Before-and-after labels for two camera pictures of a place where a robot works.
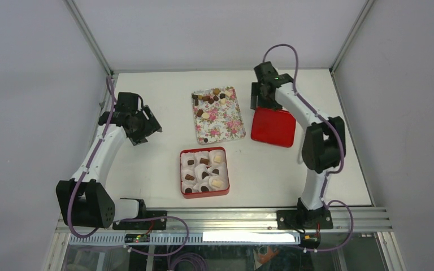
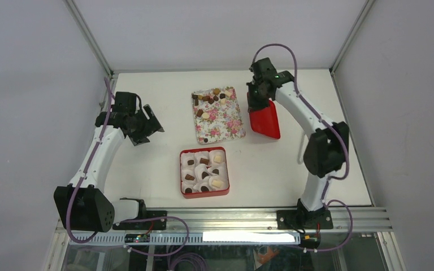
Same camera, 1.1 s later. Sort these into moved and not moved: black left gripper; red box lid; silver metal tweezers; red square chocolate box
Moved: red box lid
Not moved: silver metal tweezers; black left gripper; red square chocolate box
